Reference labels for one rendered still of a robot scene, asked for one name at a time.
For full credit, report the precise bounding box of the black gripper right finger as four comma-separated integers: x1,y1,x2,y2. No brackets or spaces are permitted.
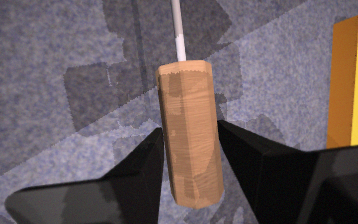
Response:
217,120,358,224

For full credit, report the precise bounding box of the tan-handled tool with white shaft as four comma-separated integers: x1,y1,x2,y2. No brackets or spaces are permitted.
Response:
155,0,224,210

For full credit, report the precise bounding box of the orange rectangular block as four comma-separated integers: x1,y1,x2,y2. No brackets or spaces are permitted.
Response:
326,15,358,149

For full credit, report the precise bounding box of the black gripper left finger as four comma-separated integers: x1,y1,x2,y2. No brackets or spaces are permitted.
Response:
4,127,164,224

